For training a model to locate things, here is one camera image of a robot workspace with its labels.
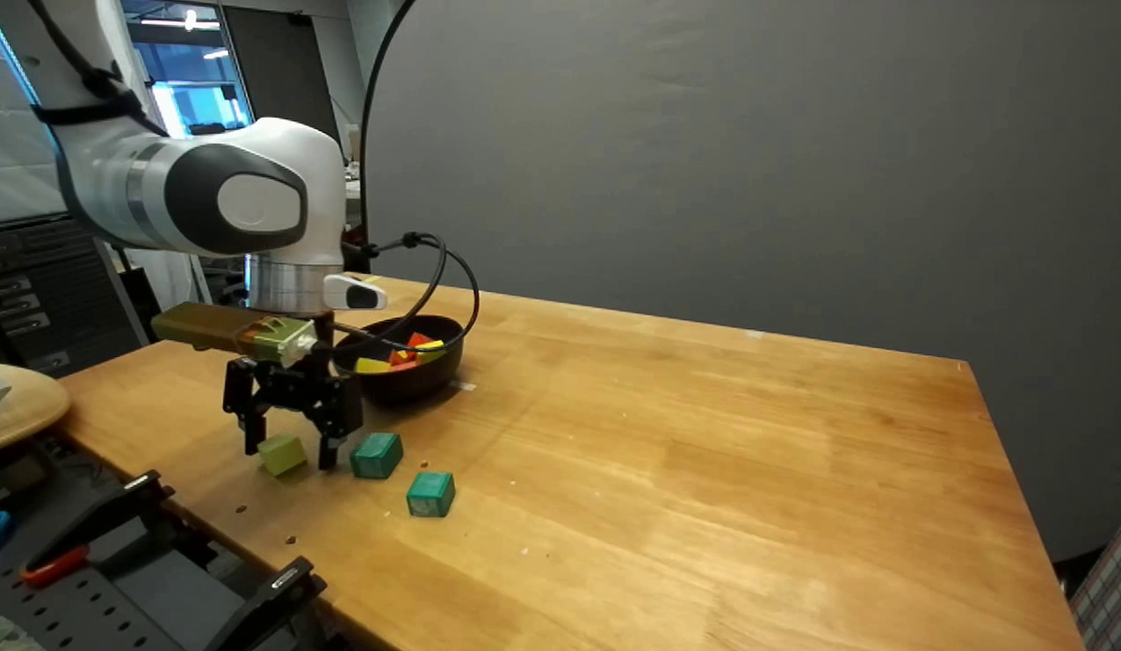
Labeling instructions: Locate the teal wooden block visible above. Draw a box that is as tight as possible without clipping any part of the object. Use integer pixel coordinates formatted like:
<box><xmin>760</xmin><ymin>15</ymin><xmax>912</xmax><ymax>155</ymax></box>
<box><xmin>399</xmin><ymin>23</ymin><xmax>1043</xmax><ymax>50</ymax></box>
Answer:
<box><xmin>345</xmin><ymin>430</ymin><xmax>407</xmax><ymax>480</ymax></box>
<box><xmin>405</xmin><ymin>467</ymin><xmax>460</xmax><ymax>522</ymax></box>

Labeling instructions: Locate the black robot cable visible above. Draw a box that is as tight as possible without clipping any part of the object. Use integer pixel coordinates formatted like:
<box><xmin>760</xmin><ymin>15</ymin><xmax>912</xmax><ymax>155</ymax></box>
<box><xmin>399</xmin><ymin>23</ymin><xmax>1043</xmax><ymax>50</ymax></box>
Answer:
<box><xmin>353</xmin><ymin>227</ymin><xmax>483</xmax><ymax>340</ymax></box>

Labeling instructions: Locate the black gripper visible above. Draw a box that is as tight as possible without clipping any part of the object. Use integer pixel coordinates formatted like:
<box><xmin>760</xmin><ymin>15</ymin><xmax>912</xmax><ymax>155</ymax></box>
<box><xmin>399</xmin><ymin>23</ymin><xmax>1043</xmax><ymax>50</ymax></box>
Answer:
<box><xmin>217</xmin><ymin>315</ymin><xmax>368</xmax><ymax>474</ymax></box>

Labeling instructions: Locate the lime green wooden cube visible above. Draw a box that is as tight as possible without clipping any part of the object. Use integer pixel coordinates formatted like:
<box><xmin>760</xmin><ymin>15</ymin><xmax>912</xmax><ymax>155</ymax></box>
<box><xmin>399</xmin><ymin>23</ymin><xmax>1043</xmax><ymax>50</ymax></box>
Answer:
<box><xmin>257</xmin><ymin>430</ymin><xmax>309</xmax><ymax>480</ymax></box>

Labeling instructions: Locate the black bowl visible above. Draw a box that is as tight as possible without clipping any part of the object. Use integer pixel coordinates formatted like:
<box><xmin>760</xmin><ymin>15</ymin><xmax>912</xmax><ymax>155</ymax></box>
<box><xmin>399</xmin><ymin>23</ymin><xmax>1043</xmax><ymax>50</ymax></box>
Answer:
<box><xmin>330</xmin><ymin>311</ymin><xmax>465</xmax><ymax>411</ymax></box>

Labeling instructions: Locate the blue lit screen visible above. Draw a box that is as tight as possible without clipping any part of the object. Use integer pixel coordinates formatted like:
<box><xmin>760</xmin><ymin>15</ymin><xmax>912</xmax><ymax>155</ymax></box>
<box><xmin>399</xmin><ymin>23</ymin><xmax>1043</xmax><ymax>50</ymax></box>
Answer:
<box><xmin>147</xmin><ymin>70</ymin><xmax>257</xmax><ymax>137</ymax></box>

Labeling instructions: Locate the pale crumpled object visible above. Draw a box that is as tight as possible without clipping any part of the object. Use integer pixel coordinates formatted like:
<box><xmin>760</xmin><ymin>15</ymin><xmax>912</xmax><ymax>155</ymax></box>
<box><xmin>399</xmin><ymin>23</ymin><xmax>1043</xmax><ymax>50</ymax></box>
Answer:
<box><xmin>0</xmin><ymin>610</ymin><xmax>47</xmax><ymax>651</ymax></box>

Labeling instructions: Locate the black pegboard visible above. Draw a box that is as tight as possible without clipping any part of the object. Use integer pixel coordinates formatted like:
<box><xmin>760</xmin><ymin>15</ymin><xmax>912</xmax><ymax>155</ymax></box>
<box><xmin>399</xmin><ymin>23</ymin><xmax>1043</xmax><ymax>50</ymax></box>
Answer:
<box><xmin>0</xmin><ymin>430</ymin><xmax>345</xmax><ymax>651</ymax></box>

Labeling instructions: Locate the grey fabric backdrop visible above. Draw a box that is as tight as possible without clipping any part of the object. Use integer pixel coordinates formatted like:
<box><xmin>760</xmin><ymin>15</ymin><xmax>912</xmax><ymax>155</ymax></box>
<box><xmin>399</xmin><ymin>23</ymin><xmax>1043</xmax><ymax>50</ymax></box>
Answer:
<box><xmin>353</xmin><ymin>0</ymin><xmax>1121</xmax><ymax>571</ymax></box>

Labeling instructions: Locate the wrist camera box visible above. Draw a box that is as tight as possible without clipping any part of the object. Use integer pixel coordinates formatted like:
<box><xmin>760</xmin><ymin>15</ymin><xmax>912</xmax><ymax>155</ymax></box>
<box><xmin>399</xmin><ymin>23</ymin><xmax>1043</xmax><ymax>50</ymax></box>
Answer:
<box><xmin>147</xmin><ymin>301</ymin><xmax>321</xmax><ymax>370</ymax></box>

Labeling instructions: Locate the black cabinet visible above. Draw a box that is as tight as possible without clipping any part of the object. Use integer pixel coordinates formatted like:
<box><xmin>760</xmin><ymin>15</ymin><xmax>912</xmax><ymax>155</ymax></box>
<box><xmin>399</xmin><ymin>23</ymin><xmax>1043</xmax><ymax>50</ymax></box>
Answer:
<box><xmin>0</xmin><ymin>215</ymin><xmax>147</xmax><ymax>380</ymax></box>

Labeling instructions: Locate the grey flat panel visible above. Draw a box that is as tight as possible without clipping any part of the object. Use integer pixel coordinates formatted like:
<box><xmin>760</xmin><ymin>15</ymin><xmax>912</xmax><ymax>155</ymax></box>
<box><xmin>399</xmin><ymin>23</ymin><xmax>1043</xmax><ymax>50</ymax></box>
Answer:
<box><xmin>0</xmin><ymin>34</ymin><xmax>74</xmax><ymax>227</ymax></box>

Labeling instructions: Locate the round wooden board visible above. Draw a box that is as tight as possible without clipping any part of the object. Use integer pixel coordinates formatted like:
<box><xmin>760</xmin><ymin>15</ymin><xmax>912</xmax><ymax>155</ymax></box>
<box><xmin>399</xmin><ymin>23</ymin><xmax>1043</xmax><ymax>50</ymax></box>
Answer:
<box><xmin>0</xmin><ymin>357</ymin><xmax>74</xmax><ymax>461</ymax></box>

